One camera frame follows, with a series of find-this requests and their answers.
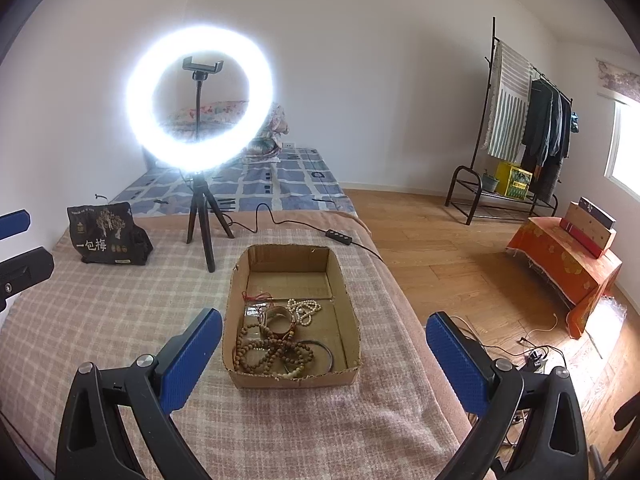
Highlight brown wooden bead necklace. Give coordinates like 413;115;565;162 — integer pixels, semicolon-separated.
233;324;317;378

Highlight red string jade charm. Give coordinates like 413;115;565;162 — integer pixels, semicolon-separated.
242;292;273;308

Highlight white pearl necklace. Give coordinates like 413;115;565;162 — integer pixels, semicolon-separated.
285;298;322;326

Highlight black snack bag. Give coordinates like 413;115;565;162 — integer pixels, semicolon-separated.
67;202;153;266

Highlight pink plaid blanket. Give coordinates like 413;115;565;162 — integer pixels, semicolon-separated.
1;211;471;479

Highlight orange cloth covered table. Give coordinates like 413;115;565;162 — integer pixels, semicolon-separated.
506;217;623;339

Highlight black tripod stand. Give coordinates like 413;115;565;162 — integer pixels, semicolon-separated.
186;174;234;273

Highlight books on table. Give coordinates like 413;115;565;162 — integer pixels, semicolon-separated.
561;202;616;258

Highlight black clothes rack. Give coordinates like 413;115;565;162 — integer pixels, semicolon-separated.
445;34;578;226

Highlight brown cardboard tray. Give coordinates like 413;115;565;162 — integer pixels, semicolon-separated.
222;244;360;389

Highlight folded floral quilt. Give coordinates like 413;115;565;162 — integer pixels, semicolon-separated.
162;101;288;159

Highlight black phone holder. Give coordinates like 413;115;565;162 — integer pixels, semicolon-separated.
182;56;224;141

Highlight yellow box under rack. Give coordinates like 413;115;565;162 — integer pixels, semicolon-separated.
495;162;533;200

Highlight white window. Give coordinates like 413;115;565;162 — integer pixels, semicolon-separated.
605;93;640;200

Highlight dark hanging clothes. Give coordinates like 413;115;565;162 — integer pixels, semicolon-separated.
521;78;572;202

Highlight striped hanging towel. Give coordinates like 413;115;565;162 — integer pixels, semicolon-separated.
480;40;533;164

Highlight blue patterned bedsheet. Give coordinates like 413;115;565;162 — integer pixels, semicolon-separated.
114;148;356;217

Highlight cables on floor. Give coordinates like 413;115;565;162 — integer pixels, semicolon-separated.
449;311;572;376

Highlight white ring light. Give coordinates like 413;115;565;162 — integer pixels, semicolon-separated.
124;24;273;174

